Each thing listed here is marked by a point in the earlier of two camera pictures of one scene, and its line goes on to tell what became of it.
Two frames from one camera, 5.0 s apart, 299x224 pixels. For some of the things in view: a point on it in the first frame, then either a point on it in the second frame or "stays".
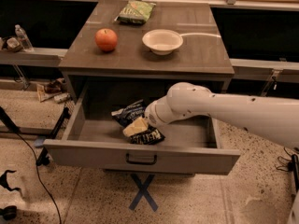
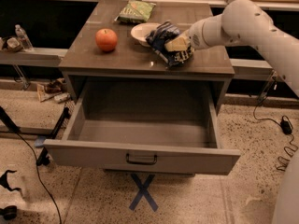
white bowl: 162,41 → 140,32
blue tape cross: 143,191 stays
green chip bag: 135,12 stays
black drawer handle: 140,162 stays
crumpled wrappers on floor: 52,90 stays
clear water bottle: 21,35 stays
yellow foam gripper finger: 136,127 → 178,44
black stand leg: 44,158 stays
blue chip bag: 128,115 → 163,32
